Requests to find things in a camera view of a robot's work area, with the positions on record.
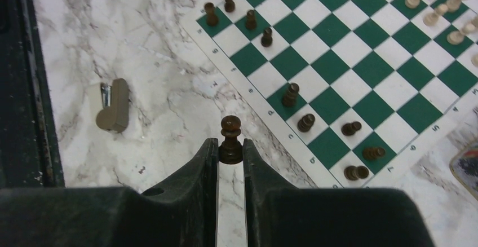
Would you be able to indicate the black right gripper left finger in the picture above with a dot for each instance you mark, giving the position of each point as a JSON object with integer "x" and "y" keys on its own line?
{"x": 181, "y": 210}

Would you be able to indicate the green white chess board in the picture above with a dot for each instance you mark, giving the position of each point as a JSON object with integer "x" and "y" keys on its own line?
{"x": 348, "y": 68}

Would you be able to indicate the dark brown bishop piece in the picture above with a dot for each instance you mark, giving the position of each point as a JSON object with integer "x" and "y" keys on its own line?
{"x": 306, "y": 122}

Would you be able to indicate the dark brown pawn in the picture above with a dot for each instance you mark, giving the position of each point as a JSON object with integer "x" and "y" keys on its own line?
{"x": 266, "y": 39}
{"x": 373, "y": 153}
{"x": 351, "y": 128}
{"x": 356, "y": 172}
{"x": 229, "y": 6}
{"x": 230, "y": 151}

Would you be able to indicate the dark brown rook corner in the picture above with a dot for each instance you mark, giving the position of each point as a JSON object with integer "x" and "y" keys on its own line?
{"x": 212, "y": 19}

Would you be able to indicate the light wooden chess pieces row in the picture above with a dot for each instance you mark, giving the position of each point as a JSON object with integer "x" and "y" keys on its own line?
{"x": 436, "y": 33}

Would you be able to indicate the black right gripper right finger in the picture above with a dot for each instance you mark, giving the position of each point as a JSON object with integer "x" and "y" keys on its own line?
{"x": 281, "y": 214}

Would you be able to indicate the empty gold tin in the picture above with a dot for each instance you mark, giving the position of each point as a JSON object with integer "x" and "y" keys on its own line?
{"x": 463, "y": 167}

